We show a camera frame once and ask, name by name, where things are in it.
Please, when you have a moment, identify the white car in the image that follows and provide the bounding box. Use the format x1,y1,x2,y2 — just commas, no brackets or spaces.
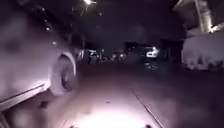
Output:
145,47,160,60

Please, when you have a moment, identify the dark asphalt road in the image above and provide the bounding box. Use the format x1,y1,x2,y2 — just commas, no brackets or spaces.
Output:
6,61,224,128

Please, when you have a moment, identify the pale car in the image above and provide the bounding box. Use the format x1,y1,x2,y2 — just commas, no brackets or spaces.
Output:
0,3,81,113

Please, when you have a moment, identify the pale wall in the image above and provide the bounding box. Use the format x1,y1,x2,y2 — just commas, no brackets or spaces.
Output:
180,31,224,72

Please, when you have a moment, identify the building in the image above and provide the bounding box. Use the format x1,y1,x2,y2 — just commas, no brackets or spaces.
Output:
172,0,224,38

